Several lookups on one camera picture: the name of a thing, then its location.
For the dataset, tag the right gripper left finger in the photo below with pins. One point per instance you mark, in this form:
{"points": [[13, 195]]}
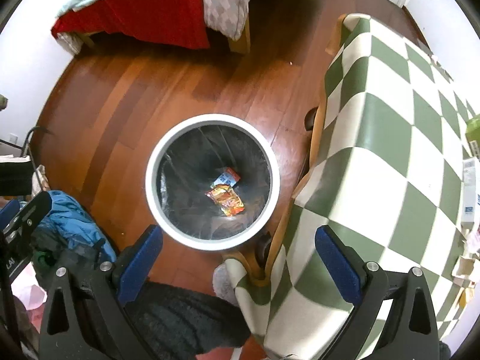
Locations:
{"points": [[85, 314]]}

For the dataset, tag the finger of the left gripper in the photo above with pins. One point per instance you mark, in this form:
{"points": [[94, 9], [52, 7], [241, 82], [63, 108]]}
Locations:
{"points": [[28, 218]]}

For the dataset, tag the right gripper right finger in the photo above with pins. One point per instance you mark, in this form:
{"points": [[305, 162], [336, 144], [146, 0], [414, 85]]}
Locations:
{"points": [[410, 330]]}

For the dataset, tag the white blue toothpaste box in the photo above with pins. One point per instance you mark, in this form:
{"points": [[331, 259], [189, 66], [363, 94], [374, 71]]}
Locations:
{"points": [[470, 213]]}

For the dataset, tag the white round trash bin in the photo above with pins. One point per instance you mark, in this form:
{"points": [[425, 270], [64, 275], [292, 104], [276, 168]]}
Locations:
{"points": [[184, 163]]}

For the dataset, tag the green white checkered tablecloth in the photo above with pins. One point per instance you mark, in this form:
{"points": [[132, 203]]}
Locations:
{"points": [[385, 173]]}

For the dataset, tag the orange snack wrapper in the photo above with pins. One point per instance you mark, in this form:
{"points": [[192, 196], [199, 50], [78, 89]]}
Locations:
{"points": [[225, 197]]}

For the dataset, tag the blue snack wrapper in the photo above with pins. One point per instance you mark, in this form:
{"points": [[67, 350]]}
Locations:
{"points": [[227, 177]]}

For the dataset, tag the green cardboard box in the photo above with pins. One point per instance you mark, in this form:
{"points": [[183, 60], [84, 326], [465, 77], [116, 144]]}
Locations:
{"points": [[472, 135]]}

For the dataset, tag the red bed sheet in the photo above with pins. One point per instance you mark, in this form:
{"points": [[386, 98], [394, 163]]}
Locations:
{"points": [[173, 22]]}

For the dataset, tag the wooden bed frame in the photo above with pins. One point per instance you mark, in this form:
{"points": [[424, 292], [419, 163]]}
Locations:
{"points": [[243, 44]]}

